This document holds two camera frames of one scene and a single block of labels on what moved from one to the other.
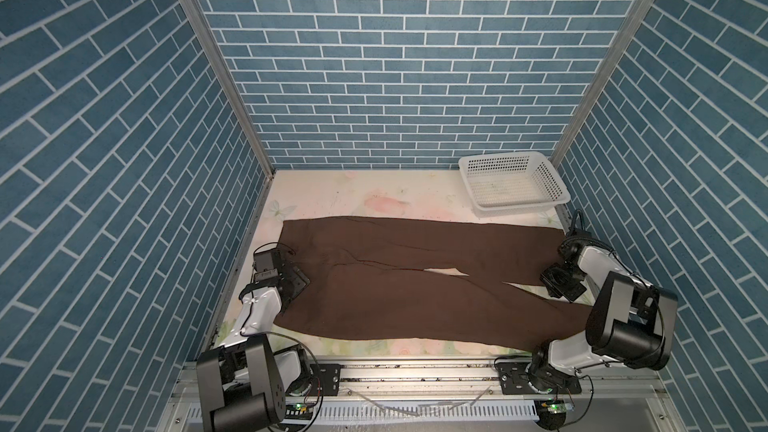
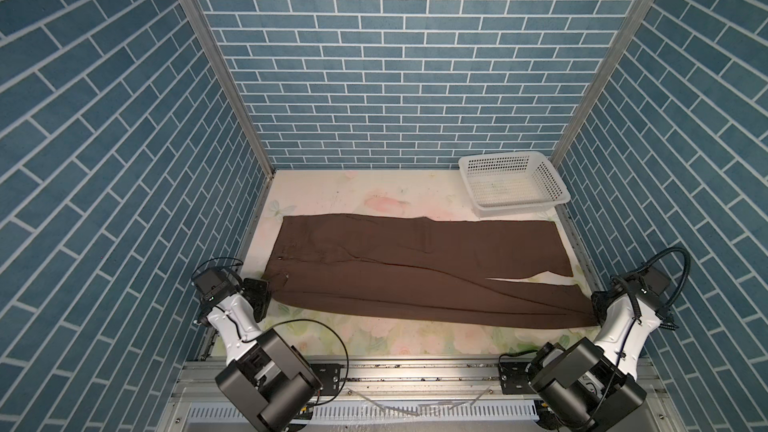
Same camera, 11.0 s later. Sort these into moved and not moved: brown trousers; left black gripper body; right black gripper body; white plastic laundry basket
Moved: left black gripper body; right black gripper body; brown trousers
Not moved: white plastic laundry basket
